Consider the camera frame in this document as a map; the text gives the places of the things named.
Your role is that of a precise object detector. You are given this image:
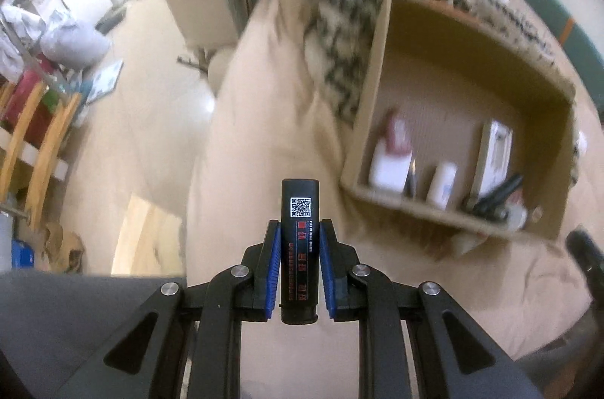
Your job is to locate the black rectangular lighter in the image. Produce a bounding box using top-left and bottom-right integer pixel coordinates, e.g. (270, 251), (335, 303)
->
(280, 179), (319, 325)

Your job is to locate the white charger plug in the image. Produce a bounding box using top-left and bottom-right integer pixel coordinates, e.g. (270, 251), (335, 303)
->
(505, 204), (528, 231)

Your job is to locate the white earbuds case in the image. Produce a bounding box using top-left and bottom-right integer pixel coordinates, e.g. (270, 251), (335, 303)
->
(368, 138), (413, 194)

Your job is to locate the black gold battery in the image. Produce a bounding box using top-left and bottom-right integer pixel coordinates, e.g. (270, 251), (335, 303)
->
(405, 158), (418, 199)

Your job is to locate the black cable device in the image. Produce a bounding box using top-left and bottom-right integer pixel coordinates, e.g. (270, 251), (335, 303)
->
(461, 173), (524, 223)

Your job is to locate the white pill bottle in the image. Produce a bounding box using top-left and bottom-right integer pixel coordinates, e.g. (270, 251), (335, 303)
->
(426, 162), (458, 210)

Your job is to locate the white remote control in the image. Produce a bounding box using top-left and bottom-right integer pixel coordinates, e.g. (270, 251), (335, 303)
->
(470, 120), (513, 197)

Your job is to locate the pink perfume bottle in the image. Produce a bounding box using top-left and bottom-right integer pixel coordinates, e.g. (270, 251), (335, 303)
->
(384, 109), (411, 157)

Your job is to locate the teal cushion with orange stripe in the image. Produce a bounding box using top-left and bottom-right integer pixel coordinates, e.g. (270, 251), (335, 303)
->
(525, 0), (603, 121)

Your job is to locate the brown cardboard box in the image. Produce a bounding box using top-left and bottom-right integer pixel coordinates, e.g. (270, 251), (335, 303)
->
(341, 0), (575, 239)

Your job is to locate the white bathroom scale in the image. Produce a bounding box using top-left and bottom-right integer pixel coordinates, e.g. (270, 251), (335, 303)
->
(86, 60), (124, 105)

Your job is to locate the patterned fuzzy blanket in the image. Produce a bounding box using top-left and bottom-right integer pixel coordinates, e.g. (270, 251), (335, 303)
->
(304, 0), (561, 124)

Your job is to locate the white plastic bag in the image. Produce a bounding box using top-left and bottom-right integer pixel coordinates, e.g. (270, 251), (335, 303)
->
(40, 20), (112, 70)

